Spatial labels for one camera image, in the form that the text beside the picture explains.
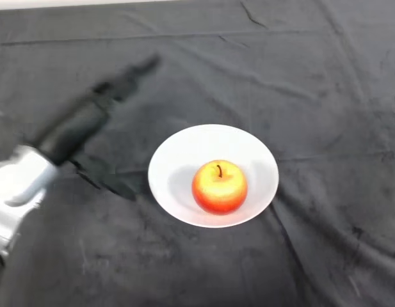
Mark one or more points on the black cloth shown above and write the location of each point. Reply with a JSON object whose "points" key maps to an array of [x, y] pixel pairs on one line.
{"points": [[248, 64]]}

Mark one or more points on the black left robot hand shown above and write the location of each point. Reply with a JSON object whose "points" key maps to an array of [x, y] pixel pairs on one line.
{"points": [[75, 124]]}

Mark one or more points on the white round plate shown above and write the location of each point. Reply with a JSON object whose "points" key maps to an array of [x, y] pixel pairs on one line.
{"points": [[174, 166]]}

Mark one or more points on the red yellow apple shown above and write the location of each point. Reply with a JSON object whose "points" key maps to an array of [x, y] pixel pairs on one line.
{"points": [[220, 188]]}

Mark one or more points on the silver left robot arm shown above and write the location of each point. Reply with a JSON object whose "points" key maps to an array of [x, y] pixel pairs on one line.
{"points": [[18, 185]]}

